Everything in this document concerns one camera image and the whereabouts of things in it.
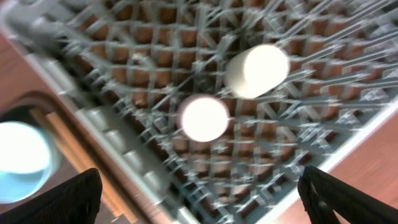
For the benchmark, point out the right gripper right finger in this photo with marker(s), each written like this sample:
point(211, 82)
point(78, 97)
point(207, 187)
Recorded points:
point(323, 196)

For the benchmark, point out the pink plastic cup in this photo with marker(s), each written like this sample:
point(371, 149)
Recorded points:
point(203, 118)

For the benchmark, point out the light blue bowl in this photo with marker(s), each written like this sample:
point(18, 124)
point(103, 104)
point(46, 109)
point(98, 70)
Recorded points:
point(29, 157)

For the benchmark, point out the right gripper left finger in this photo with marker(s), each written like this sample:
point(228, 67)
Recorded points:
point(76, 201)

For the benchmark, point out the grey dishwasher rack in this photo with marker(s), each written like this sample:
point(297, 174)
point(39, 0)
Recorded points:
point(122, 68)

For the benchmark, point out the wooden chopstick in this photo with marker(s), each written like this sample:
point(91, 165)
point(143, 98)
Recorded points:
point(71, 149)
point(93, 161)

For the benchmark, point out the small white cup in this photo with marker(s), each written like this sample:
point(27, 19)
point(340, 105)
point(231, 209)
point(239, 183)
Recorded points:
point(256, 71)

